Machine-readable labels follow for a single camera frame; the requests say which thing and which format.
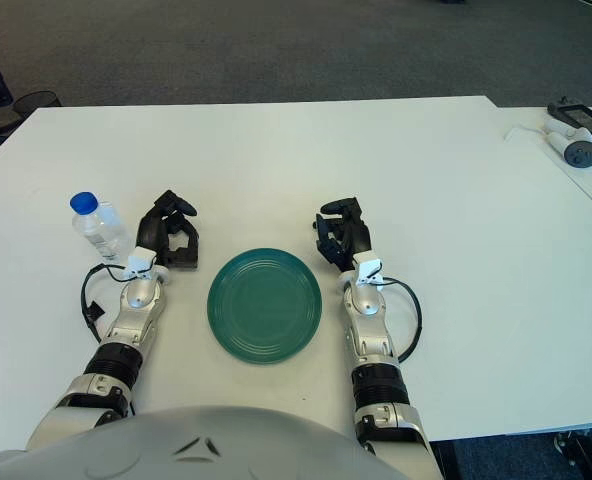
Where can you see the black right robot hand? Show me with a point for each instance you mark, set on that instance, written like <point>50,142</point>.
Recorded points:
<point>356,235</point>

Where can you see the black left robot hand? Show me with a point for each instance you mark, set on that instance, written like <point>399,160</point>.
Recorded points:
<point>151,230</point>

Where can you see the clear bottle with blue cap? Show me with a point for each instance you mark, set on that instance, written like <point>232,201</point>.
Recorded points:
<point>103,225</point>

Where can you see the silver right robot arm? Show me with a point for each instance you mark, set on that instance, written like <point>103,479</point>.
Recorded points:
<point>366,300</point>

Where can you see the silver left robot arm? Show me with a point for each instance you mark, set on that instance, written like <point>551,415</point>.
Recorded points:
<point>136,300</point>

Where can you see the green ribbed plate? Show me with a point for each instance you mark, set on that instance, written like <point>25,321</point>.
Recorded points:
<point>264,306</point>

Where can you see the grey robot torso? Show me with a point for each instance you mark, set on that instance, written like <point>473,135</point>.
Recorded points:
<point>176,450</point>

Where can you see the white grey VR controller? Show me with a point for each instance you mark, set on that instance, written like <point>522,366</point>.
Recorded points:
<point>581,152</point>

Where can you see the black table leg base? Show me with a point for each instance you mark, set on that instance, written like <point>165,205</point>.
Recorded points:
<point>586,450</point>

